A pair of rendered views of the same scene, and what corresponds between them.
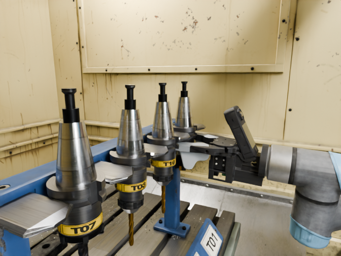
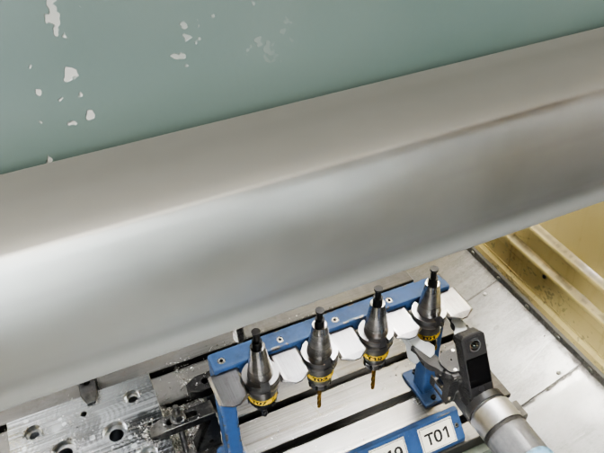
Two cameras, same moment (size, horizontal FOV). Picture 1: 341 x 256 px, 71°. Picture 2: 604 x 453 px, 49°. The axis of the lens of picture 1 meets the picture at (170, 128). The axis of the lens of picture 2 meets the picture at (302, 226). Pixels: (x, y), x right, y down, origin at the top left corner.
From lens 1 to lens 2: 90 cm
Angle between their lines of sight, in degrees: 46
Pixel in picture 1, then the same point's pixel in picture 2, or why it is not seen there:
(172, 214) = (421, 377)
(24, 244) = not seen: hidden behind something
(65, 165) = (250, 370)
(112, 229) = not seen: hidden behind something
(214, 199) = (553, 368)
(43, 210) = (233, 391)
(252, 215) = (589, 426)
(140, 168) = (318, 370)
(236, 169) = (457, 394)
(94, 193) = (266, 387)
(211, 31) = not seen: outside the picture
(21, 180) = (232, 357)
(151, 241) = (388, 390)
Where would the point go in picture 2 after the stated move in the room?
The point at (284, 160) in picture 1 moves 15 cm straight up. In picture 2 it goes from (484, 423) to (499, 364)
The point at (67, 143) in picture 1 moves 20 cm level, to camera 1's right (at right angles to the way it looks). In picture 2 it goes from (252, 360) to (350, 430)
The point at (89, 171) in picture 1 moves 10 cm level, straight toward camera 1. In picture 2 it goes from (263, 377) to (237, 427)
